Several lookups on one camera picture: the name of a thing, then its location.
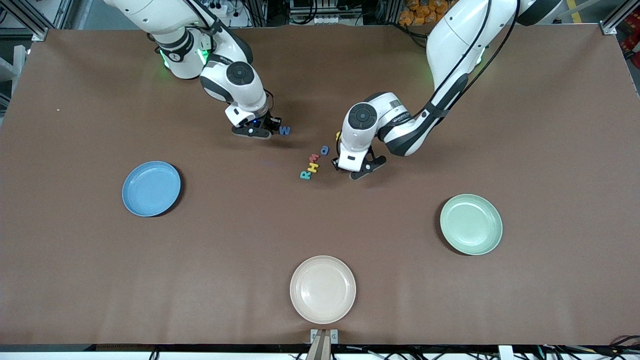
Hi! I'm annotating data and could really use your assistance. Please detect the beige plate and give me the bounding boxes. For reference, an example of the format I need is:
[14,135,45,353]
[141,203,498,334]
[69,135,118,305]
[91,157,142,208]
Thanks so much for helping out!
[289,255,357,325]

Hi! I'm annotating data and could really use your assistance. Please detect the blue plate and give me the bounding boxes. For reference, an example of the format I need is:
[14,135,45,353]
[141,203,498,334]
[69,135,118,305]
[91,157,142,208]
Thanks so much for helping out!
[122,160,182,218]

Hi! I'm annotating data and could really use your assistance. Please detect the green plate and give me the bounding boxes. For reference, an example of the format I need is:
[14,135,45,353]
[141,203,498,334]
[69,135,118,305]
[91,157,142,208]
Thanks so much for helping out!
[439,193,504,256]

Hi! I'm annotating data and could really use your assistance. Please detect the dark equipment rack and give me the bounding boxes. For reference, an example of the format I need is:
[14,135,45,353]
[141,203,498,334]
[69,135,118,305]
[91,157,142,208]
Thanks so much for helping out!
[287,0,387,27]

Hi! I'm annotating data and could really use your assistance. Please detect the white power strip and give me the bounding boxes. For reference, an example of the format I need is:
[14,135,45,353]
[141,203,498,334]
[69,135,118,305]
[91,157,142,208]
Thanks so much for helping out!
[207,0,236,16]

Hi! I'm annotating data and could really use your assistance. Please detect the brown table cover mat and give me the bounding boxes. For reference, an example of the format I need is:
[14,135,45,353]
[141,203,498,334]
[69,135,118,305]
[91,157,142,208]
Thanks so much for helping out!
[0,24,640,346]

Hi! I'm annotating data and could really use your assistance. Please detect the orange snack bags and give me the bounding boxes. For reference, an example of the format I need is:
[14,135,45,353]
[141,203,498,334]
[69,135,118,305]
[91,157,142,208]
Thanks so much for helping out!
[398,0,443,27]

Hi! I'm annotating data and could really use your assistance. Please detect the red box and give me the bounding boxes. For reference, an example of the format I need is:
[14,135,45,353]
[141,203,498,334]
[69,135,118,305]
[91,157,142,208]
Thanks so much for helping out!
[619,25,640,57]

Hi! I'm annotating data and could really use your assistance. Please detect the grey metal mounting bracket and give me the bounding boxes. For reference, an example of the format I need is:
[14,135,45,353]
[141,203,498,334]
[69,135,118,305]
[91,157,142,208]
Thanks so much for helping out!
[310,328,339,345]

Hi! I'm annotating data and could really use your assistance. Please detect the beige camera support post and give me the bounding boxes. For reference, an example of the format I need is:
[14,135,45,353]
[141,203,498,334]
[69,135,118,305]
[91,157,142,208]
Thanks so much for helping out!
[305,330,333,360]

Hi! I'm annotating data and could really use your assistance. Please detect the black table edge rail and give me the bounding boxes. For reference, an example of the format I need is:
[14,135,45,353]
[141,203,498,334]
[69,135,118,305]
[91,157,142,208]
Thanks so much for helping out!
[0,343,640,354]

